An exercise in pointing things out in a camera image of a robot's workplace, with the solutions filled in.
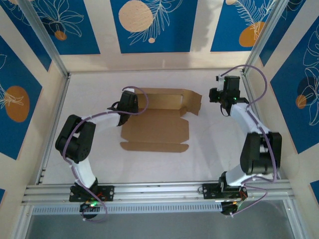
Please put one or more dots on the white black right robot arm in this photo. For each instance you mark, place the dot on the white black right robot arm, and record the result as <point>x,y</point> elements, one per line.
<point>256,154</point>

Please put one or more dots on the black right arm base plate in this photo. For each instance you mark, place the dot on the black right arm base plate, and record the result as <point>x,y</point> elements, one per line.
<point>210,191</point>

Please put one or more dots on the blue wall panel dark circle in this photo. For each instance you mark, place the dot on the blue wall panel dark circle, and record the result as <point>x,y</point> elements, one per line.
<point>286,112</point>

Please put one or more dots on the small blue wall panel piece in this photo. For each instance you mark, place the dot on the small blue wall panel piece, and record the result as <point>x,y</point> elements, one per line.
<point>315,189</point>
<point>2,195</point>

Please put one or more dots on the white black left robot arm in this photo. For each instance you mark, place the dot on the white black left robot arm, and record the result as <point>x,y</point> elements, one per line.
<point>74,147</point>

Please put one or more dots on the blue wall panel flower drawing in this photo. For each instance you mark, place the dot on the blue wall panel flower drawing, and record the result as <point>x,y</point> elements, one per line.
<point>74,42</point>

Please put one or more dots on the narrow plain blue wall panel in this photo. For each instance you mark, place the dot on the narrow plain blue wall panel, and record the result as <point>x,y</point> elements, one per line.
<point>272,39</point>
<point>40,49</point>

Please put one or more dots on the wide aluminium base rail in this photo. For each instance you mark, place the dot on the wide aluminium base rail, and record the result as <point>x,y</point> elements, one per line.
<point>162,189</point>

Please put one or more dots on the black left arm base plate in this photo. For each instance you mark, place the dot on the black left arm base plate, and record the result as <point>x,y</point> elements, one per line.
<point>107,193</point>

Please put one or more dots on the aluminium frame post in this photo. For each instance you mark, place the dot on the aluminium frame post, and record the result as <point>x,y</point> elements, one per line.
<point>44,32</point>
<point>264,32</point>

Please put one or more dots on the brown cardboard paper box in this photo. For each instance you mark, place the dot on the brown cardboard paper box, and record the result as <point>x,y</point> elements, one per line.
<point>154,129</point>

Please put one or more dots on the blue wall panel cream circle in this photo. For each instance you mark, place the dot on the blue wall panel cream circle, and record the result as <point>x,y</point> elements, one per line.
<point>174,37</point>

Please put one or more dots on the aluminium table edge rail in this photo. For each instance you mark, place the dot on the aluminium table edge rail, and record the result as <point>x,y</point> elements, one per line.
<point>62,99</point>
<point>247,83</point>

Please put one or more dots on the blue wall panel fern drawing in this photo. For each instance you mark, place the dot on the blue wall panel fern drawing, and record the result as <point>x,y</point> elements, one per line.
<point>224,37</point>

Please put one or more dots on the blue wall panel big orange circle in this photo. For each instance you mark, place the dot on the blue wall panel big orange circle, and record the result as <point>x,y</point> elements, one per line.
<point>22,74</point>

